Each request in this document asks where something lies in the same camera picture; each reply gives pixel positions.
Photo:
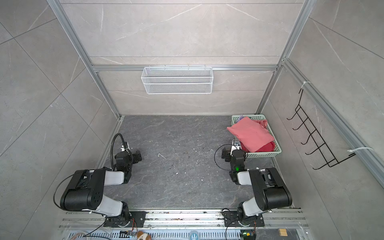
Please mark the white slotted cable duct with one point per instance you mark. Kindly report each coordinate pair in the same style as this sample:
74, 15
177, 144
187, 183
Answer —
160, 235

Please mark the dark red t shirt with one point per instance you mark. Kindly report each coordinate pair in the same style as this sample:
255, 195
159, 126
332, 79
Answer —
266, 148

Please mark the white wire mesh basket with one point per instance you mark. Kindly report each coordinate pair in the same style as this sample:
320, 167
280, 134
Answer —
177, 80

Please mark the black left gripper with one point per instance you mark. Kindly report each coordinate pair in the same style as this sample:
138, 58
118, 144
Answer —
132, 156

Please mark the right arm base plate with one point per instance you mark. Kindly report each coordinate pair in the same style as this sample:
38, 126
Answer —
232, 219

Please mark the green plastic basket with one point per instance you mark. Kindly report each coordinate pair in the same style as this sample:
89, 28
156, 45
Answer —
277, 149

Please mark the black wire hook rack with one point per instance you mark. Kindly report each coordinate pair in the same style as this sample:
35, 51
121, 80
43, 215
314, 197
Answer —
315, 136

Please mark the pink t shirt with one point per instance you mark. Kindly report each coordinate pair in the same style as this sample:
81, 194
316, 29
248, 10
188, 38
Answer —
252, 133

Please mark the green electronics board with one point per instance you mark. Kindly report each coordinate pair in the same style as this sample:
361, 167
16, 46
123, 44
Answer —
247, 235

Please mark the brown white round object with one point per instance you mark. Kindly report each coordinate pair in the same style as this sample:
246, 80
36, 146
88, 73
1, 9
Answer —
143, 236

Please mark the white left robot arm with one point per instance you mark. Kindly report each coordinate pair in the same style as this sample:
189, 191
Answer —
85, 191

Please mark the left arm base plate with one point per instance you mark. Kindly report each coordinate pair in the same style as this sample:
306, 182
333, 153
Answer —
135, 219

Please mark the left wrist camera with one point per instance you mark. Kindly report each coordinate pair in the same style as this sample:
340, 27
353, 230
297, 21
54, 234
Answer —
125, 147

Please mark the lilac t shirt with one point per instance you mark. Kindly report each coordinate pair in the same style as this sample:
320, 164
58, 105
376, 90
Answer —
240, 118

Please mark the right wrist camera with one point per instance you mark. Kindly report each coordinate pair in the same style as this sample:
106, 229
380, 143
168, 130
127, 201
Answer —
236, 145

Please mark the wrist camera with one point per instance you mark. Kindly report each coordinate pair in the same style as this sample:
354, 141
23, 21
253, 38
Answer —
236, 145
125, 147

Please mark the aluminium rail frame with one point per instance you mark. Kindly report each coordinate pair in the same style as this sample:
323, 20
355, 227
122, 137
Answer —
191, 219

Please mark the white cable tie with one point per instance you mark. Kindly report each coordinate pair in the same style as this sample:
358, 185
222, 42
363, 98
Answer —
360, 148

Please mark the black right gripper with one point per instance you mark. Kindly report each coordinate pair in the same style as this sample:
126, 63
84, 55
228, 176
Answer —
231, 153

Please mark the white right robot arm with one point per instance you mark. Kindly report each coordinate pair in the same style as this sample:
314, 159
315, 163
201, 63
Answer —
269, 189

